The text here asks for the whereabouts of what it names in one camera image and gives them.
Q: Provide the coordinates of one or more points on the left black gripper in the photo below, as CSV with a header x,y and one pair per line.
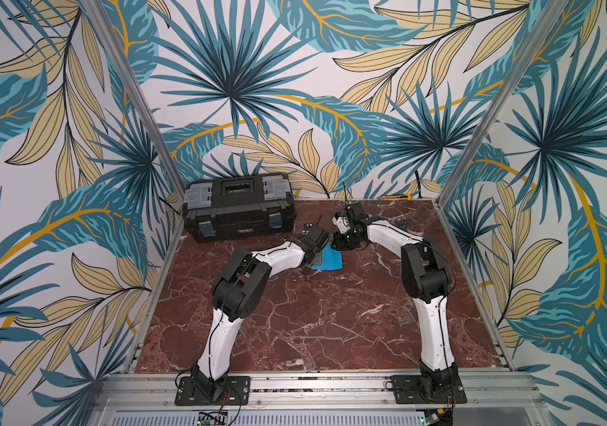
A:
x,y
317,249

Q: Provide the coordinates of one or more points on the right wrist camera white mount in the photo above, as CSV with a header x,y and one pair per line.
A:
x,y
341,222

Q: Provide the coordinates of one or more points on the yellow utility knife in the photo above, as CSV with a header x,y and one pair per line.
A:
x,y
394,198

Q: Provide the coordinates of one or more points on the right aluminium corner post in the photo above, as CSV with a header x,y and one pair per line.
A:
x,y
517,70

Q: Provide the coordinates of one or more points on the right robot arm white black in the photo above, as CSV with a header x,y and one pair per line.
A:
x,y
427,279

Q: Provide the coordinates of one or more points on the green circuit board with wires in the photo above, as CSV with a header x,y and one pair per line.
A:
x,y
212,418

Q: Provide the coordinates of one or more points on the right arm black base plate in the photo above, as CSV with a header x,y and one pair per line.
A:
x,y
418,390

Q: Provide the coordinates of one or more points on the aluminium corner post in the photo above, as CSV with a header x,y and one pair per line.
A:
x,y
107,36
517,70

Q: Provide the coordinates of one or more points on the black grey toolbox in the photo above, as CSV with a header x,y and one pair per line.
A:
x,y
239,207

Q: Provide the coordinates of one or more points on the left aluminium corner post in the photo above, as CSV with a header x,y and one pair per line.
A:
x,y
107,36

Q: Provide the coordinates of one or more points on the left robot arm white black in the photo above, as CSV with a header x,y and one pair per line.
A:
x,y
235,296

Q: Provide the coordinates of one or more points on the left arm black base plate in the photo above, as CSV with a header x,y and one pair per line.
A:
x,y
229,391

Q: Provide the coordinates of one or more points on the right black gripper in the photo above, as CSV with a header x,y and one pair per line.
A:
x,y
341,240

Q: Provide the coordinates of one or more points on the aluminium front rail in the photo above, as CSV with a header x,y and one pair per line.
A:
x,y
496,396

